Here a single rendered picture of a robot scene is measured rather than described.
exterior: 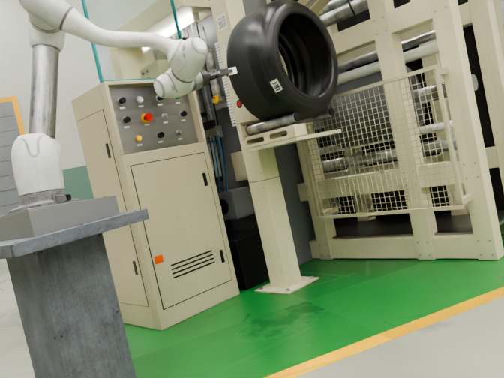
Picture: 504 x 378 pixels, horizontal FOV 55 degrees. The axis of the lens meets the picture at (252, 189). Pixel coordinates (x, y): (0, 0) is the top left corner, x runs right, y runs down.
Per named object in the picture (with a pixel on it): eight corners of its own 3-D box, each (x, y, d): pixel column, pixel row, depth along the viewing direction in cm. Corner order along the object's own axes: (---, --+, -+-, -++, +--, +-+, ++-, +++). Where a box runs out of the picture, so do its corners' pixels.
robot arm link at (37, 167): (15, 196, 164) (3, 132, 164) (20, 199, 181) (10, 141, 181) (65, 187, 170) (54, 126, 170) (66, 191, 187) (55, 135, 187)
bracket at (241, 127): (239, 141, 256) (235, 123, 255) (289, 133, 283) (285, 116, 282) (244, 140, 253) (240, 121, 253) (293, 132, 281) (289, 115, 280)
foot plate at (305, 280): (254, 292, 278) (253, 288, 278) (285, 277, 296) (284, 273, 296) (289, 294, 259) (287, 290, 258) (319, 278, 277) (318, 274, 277)
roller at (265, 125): (249, 136, 257) (244, 129, 256) (253, 130, 260) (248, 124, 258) (298, 123, 232) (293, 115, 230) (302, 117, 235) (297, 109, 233)
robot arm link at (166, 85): (188, 99, 206) (202, 79, 196) (159, 106, 195) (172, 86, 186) (175, 79, 207) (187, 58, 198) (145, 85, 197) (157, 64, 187)
